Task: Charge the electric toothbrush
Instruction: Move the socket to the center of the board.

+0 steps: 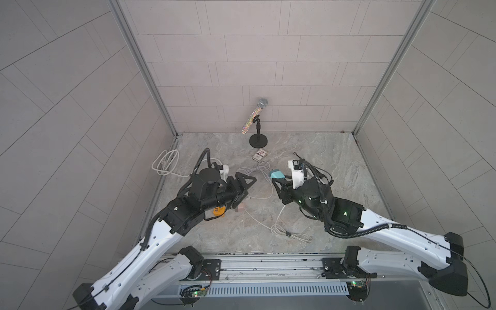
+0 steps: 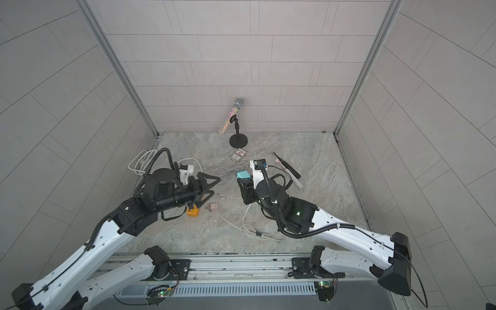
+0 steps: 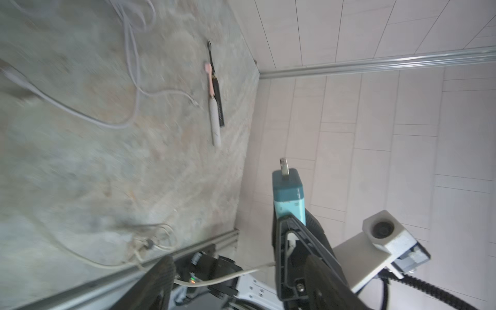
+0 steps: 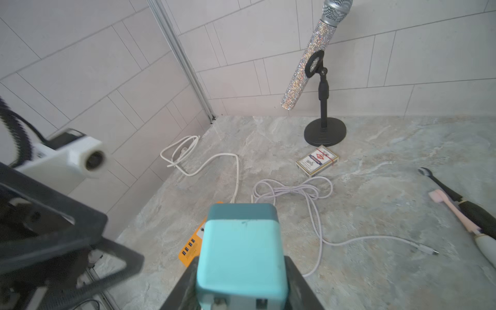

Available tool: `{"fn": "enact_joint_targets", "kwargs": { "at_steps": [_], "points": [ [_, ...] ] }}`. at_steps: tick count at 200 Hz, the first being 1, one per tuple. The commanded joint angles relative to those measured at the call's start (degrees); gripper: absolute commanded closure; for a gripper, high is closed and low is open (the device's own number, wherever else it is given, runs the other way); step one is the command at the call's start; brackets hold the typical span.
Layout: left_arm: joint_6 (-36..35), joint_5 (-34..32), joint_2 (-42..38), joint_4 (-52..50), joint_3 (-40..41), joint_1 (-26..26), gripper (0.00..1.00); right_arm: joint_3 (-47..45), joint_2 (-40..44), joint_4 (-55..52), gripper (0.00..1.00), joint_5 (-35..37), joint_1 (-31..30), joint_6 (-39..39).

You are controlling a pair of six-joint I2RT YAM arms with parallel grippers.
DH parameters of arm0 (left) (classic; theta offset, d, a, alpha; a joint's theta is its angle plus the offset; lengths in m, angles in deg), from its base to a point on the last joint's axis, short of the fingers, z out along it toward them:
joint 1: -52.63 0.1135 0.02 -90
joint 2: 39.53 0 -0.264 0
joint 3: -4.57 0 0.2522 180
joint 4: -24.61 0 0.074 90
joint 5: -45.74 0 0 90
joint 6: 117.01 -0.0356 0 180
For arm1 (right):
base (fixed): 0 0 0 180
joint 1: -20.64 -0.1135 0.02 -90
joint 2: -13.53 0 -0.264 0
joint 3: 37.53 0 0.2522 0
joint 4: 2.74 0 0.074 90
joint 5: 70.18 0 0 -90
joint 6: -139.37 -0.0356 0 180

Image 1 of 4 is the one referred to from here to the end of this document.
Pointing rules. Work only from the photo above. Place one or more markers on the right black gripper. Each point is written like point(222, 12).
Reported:
point(284, 192)

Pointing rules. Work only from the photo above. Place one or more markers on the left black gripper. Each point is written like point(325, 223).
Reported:
point(236, 192)

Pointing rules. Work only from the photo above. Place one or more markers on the teal charger adapter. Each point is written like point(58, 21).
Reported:
point(277, 174)

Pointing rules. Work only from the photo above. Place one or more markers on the orange power strip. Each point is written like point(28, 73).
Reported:
point(219, 211)

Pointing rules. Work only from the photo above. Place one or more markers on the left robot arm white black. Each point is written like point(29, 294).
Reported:
point(140, 276)

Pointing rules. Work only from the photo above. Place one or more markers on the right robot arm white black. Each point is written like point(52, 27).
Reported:
point(439, 259)

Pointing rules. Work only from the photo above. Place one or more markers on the pink charger adapter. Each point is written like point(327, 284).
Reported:
point(241, 208)

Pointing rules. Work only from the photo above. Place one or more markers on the small pink patterned box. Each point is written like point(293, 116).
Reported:
point(259, 155)

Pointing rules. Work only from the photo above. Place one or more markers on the black microphone stand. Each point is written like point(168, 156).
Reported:
point(258, 140)

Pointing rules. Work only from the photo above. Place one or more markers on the glitter microphone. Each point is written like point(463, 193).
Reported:
point(262, 104)

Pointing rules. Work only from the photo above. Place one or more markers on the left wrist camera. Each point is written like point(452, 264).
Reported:
point(223, 169)

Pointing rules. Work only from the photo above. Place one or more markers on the aluminium mounting rail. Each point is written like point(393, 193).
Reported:
point(271, 267)

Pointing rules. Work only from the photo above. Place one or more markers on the white vented cable duct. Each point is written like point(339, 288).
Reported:
point(279, 289)

